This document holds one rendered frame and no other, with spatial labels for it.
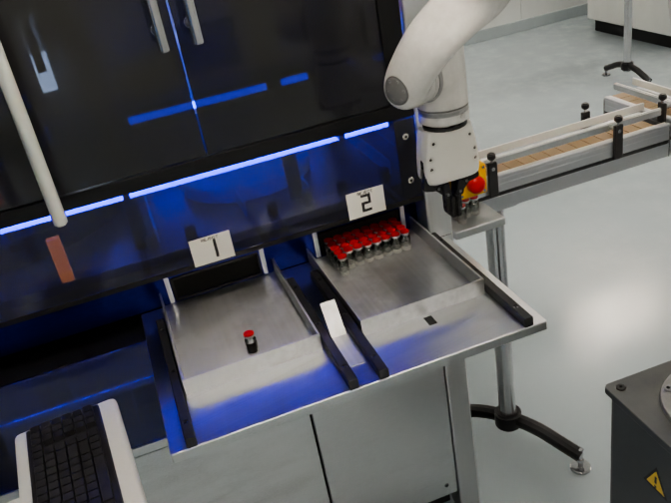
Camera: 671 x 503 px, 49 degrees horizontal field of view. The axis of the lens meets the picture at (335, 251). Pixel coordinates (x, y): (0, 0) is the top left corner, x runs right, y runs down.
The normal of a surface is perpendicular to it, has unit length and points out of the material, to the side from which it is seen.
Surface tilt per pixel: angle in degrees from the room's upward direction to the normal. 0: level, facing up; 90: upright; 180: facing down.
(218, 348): 0
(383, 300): 0
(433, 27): 57
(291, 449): 90
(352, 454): 90
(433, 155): 89
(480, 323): 0
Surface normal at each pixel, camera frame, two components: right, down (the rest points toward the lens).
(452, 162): 0.32, 0.46
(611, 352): -0.16, -0.87
